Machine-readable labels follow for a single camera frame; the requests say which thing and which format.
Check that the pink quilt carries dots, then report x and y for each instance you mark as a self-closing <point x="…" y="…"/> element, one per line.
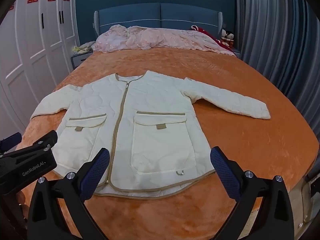
<point x="155" y="37"/>

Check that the red cloth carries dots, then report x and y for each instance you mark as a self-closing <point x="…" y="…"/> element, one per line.
<point x="225" y="46"/>

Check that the white panelled wardrobe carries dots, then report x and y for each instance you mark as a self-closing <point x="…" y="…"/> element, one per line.
<point x="37" y="50"/>

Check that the grey curtain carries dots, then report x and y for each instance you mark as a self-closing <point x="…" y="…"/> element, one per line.
<point x="275" y="42"/>

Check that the blue upholstered headboard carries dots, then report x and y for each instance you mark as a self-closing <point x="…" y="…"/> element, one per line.
<point x="175" y="12"/>

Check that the blue-grey nightstand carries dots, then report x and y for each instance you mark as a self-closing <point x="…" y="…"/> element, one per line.
<point x="78" y="60"/>

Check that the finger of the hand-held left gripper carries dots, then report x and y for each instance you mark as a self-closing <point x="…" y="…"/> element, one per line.
<point x="12" y="140"/>
<point x="48" y="137"/>

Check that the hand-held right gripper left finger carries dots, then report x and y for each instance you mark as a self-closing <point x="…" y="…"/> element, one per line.
<point x="96" y="172"/>

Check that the orange plush blanket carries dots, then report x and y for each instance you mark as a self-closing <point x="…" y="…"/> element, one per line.
<point x="250" y="142"/>

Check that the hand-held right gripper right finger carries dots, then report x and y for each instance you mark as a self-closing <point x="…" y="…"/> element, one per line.
<point x="225" y="172"/>

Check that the white quilted jacket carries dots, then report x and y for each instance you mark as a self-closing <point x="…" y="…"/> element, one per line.
<point x="155" y="105"/>

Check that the pale cloth pile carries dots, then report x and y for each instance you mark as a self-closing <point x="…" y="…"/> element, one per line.
<point x="83" y="47"/>

